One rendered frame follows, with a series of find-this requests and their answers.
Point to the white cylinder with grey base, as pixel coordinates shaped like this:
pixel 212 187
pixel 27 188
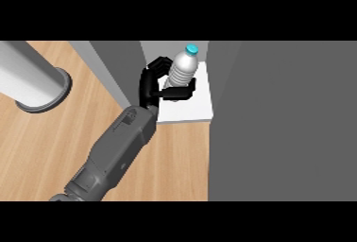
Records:
pixel 29 78

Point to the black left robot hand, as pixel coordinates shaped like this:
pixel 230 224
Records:
pixel 148 85

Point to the dark grey cabinet door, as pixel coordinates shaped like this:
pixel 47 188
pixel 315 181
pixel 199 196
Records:
pixel 284 123

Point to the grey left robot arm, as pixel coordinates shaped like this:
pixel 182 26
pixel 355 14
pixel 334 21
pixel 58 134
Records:
pixel 122 148

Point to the clear water bottle blue cap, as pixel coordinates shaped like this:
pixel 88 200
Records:
pixel 184 70

